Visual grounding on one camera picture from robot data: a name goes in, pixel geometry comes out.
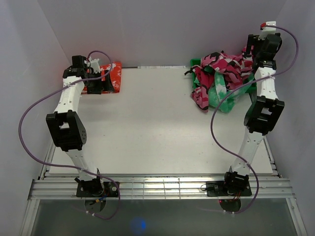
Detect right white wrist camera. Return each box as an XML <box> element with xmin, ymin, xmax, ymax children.
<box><xmin>258</xmin><ymin>21</ymin><xmax>276</xmax><ymax>41</ymax></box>

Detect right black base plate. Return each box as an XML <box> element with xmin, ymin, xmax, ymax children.
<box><xmin>206</xmin><ymin>180</ymin><xmax>252</xmax><ymax>197</ymax></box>

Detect folded orange white trousers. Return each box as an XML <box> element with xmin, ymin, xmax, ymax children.
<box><xmin>82</xmin><ymin>61</ymin><xmax>122</xmax><ymax>94</ymax></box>

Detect green tie-dye trousers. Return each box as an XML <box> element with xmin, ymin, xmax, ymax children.
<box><xmin>208</xmin><ymin>72</ymin><xmax>252</xmax><ymax>113</ymax></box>

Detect pink camouflage trousers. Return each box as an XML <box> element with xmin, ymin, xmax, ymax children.
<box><xmin>185</xmin><ymin>52</ymin><xmax>254</xmax><ymax>112</ymax></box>

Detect aluminium frame rail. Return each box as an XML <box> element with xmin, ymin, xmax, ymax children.
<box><xmin>29</xmin><ymin>176</ymin><xmax>295</xmax><ymax>200</ymax></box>

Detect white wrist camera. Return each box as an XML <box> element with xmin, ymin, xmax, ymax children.
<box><xmin>87</xmin><ymin>57</ymin><xmax>101</xmax><ymax>74</ymax></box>
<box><xmin>258</xmin><ymin>21</ymin><xmax>276</xmax><ymax>41</ymax></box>

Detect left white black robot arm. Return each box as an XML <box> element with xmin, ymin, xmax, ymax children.
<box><xmin>46</xmin><ymin>55</ymin><xmax>114</xmax><ymax>197</ymax></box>

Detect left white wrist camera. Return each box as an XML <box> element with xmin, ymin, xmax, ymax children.
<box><xmin>87</xmin><ymin>57</ymin><xmax>101</xmax><ymax>74</ymax></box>

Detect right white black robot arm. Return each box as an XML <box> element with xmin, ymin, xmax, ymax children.
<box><xmin>222</xmin><ymin>33</ymin><xmax>284</xmax><ymax>196</ymax></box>

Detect green plastic bin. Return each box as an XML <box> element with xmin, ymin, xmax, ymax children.
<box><xmin>189</xmin><ymin>58</ymin><xmax>258</xmax><ymax>93</ymax></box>

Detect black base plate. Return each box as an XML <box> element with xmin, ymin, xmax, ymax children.
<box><xmin>75</xmin><ymin>181</ymin><xmax>118</xmax><ymax>198</ymax></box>
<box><xmin>206</xmin><ymin>180</ymin><xmax>252</xmax><ymax>197</ymax></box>

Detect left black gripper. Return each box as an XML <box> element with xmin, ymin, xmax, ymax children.
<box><xmin>85</xmin><ymin>70</ymin><xmax>115</xmax><ymax>95</ymax></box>

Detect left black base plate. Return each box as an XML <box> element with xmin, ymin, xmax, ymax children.
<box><xmin>75</xmin><ymin>181</ymin><xmax>118</xmax><ymax>198</ymax></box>

